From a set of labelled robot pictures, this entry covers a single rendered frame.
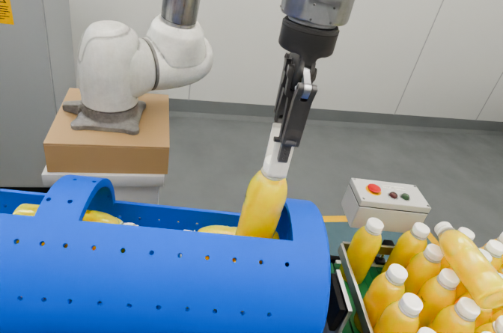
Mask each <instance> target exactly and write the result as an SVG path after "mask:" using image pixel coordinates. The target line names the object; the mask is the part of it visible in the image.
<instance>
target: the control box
mask: <svg viewBox="0 0 503 333"><path fill-rule="evenodd" d="M370 183H373V184H376V185H378V186H379V187H380V188H381V192H372V191H371V190H370V189H369V188H368V184H370ZM389 186H390V187H389ZM384 187H385V188H384ZM386 187H387V188H386ZM388 187H389V188H388ZM395 188H396V189H395ZM399 188H400V189H399ZM390 192H396V193H397V198H392V197H391V196H390V195H389V193H390ZM403 193H407V194H408V195H409V200H406V199H403V198H402V197H401V195H402V194H403ZM341 205H342V207H343V210H344V213H345V216H346V217H347V221H348V223H349V226H350V227H355V228H361V227H363V226H365V225H366V224H367V221H368V219H369V218H377V219H379V220H380V221H381V222H382V223H383V224H384V227H383V229H382V230H384V231H392V232H400V233H405V232H407V231H408V230H411V229H412V227H413V225H414V224H415V223H416V222H420V223H423V222H424V220H425V218H426V217H427V214H428V213H429V212H430V210H431V207H430V205H429V204H428V202H427V201H426V200H425V198H424V197H423V195H422V194H421V193H420V191H419V190H418V188H417V187H416V186H414V185H408V184H401V183H390V182H383V181H376V180H364V179H358V178H351V180H350V184H349V185H348V187H347V190H346V192H345V195H344V198H343V200H342V202H341Z"/></svg>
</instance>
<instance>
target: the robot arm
mask: <svg viewBox="0 0 503 333"><path fill-rule="evenodd" d="M354 1H355V0H282V1H281V5H280V8H281V12H282V13H284V14H286V15H287V16H286V17H285V18H283V20H282V24H281V30H280V35H279V38H278V43H279V45H280V46H281V47H282V48H283V49H285V50H287V51H288V52H286V53H285V55H284V66H283V70H282V74H281V81H280V84H279V88H278V94H277V98H276V102H275V108H274V113H275V117H274V121H275V122H276V123H273V124H272V130H271V133H270V137H269V143H268V146H267V149H266V155H265V158H266V157H267V156H269V155H271V159H270V163H269V168H268V171H267V176H268V177H277V178H284V179H285V178H286V176H287V172H288V168H289V165H290V161H291V157H292V155H293V149H294V147H298V146H299V145H300V141H301V138H302V134H303V131H304V128H305V124H306V121H307V119H308V114H309V112H310V109H311V104H312V102H313V100H314V98H315V96H316V93H317V91H318V88H317V85H313V82H314V81H315V79H316V75H317V68H315V67H316V61H317V59H319V58H328V57H329V56H331V55H332V54H333V52H334V49H335V44H336V42H337V39H338V35H339V29H338V26H343V25H346V24H347V23H348V21H349V18H350V14H351V11H352V9H353V4H354ZM199 5H200V0H162V12H161V14H160V15H158V16H157V17H156V18H155V19H154V20H153V21H152V23H151V26H150V28H149V30H148V32H147V33H146V37H142V38H140V37H138V35H137V33H136V32H135V31H134V30H133V29H132V28H130V27H129V26H128V25H124V24H123V23H122V22H117V21H112V20H103V21H98V22H94V23H92V24H90V25H89V26H88V28H86V29H85V31H84V33H83V35H82V38H81V40H80V44H79V49H78V55H77V73H78V81H79V90H80V94H81V98H82V99H81V100H75V101H64V102H63V106H62V108H63V110H64V111H67V112H70V113H74V114H77V117H76V119H75V120H73V121H72V122H71V123H70V126H71V129H73V130H93V131H103V132H119V133H126V134H128V135H138V134H139V126H138V125H139V122H140V120H141V115H142V112H143V110H144V109H145V108H146V102H144V101H140V100H138V98H139V97H140V96H142V95H144V94H146V93H147V92H149V91H158V90H167V89H172V88H179V87H183V86H187V85H190V84H193V83H195V82H197V81H199V80H201V79H202V78H204V77H205V76H206V75H207V74H208V73H209V72H210V70H211V67H212V65H213V51H212V48H211V45H210V44H209V42H208V41H207V39H206V38H205V37H204V31H203V29H202V27H201V26H200V24H199V23H198V21H197V18H198V9H199ZM289 52H290V53H289Z"/></svg>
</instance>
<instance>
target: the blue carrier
mask: <svg viewBox="0 0 503 333"><path fill-rule="evenodd" d="M21 204H39V205H40V206H39V207H38V209H37V212H36V213H35V215H34V216H22V215H14V214H13V212H14V210H15V209H16V208H17V207H18V206H19V205H21ZM86 210H96V211H101V212H104V213H108V214H110V215H112V216H114V217H117V218H119V219H120V220H121V221H123V222H124V223H127V222H129V223H134V224H136V225H138V226H133V225H125V224H109V223H101V222H86V221H83V218H84V215H85V212H86ZM139 217H140V218H139ZM239 218H240V213H232V212H224V211H216V210H203V209H195V208H187V207H173V206H166V205H158V204H144V203H136V202H129V201H116V200H115V191H114V187H113V185H112V182H111V181H110V180H109V179H107V178H100V177H87V176H80V175H73V174H68V175H65V176H63V177H61V178H60V179H59V180H57V181H56V182H55V183H54V184H53V186H52V187H51V188H50V190H49V191H48V192H47V193H41V192H27V191H20V190H12V189H0V333H323V330H324V327H325V324H326V318H327V313H328V308H329V296H330V284H331V264H330V252H329V241H328V236H327V232H326V226H325V223H324V220H323V217H322V215H321V213H320V211H319V209H318V208H317V206H316V205H315V204H314V203H312V202H311V201H306V200H299V199H292V198H287V200H286V202H285V205H284V208H283V210H282V212H281V217H280V219H279V222H278V225H277V228H276V231H277V232H278V235H279V238H280V239H268V238H260V237H252V236H237V235H228V234H220V233H205V232H197V231H198V230H199V229H200V228H202V227H206V226H210V225H224V226H229V227H237V225H238V221H239ZM158 219H160V220H158ZM196 223H198V224H196ZM188 230H192V231H188ZM194 230H195V231H194ZM17 240H19V243H17V244H16V241H17ZM42 242H45V244H44V245H43V246H42V245H41V244H42ZM66 244H68V246H67V247H66V248H65V247H64V246H65V245H66ZM94 246H96V249H95V250H94V251H93V250H92V248H93V247H94ZM122 249H125V252H124V253H122V252H121V250H122ZM180 254H182V257H180ZM206 256H208V257H209V258H210V259H209V260H206V259H205V257H206ZM233 258H235V259H236V262H235V263H234V262H233V261H232V259H233ZM260 260H261V261H262V264H261V265H260V264H259V261H260ZM45 298H46V299H45ZM70 299H71V300H72V301H70ZM214 309H216V310H215V311H214ZM241 311H243V312H241ZM268 313H270V314H268Z"/></svg>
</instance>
